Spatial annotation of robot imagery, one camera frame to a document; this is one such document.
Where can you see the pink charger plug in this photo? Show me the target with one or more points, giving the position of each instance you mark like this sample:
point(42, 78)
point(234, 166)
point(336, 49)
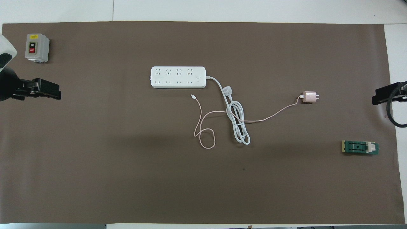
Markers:
point(308, 96)

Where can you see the white power strip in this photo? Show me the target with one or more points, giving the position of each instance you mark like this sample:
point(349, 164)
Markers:
point(178, 77)

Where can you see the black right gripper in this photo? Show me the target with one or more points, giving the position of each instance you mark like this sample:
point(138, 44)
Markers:
point(403, 89)

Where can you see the green knife switch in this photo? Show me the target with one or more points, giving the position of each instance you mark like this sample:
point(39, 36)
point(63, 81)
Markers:
point(359, 147)

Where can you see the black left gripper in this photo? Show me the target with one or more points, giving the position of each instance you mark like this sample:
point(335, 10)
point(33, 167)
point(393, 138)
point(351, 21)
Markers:
point(9, 86)

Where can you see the brown table mat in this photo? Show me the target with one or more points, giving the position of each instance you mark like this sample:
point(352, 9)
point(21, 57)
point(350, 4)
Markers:
point(127, 178)

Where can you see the grey on-off switch box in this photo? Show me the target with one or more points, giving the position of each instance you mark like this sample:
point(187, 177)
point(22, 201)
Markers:
point(37, 47)

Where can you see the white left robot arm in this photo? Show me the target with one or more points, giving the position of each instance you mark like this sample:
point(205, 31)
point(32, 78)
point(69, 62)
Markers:
point(5, 47)

